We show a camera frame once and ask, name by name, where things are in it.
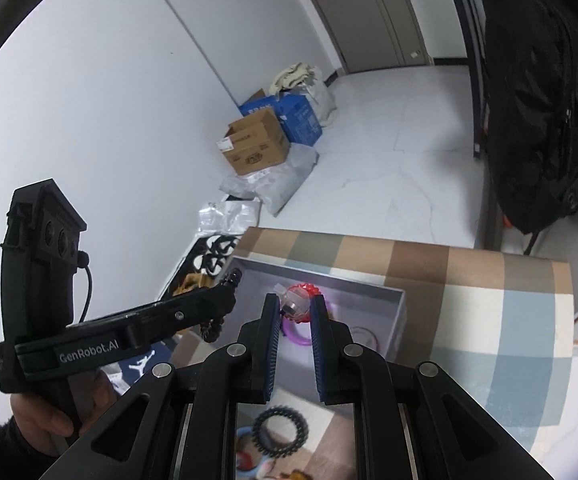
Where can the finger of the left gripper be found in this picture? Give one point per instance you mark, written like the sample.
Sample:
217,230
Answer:
203,307

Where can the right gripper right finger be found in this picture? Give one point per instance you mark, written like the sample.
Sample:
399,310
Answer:
350,373

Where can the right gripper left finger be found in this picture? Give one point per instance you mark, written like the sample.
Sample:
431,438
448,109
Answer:
239,373

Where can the red charm trinket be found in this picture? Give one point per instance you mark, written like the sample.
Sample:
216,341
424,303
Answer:
295,301

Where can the red rimmed pin badge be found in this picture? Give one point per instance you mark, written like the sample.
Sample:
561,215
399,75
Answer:
365,337

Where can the pink pig toy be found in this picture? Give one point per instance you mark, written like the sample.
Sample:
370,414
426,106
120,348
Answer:
294,475

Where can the person's left hand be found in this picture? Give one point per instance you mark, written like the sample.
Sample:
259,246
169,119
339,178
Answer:
40,423

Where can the tan suede shoe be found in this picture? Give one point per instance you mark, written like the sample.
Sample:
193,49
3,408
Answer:
193,281

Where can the silver phone box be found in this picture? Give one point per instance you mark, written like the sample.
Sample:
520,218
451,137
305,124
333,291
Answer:
380,309

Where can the blue shoe box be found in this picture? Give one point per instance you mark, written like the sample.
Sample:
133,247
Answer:
125,373

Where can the silver plastic bag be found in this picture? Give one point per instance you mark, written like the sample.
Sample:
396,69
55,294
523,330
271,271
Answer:
231,217

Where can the checkered tablecloth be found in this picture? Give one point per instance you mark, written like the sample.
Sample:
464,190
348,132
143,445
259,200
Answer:
501,325

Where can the grey plastic mailer bag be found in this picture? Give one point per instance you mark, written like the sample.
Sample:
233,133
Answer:
274,186

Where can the brown cardboard box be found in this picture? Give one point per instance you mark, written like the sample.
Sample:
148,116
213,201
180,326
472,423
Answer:
255,142

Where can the blue cardboard box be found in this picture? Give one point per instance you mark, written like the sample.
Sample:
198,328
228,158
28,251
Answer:
294,112

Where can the beige cloth bag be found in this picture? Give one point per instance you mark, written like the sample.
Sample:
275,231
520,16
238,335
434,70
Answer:
302,79

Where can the grey door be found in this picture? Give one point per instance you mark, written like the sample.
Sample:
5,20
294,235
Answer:
373,34

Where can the black backpack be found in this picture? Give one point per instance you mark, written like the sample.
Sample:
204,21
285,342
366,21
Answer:
531,57

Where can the black metal stand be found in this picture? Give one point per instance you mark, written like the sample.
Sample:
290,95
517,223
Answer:
472,34

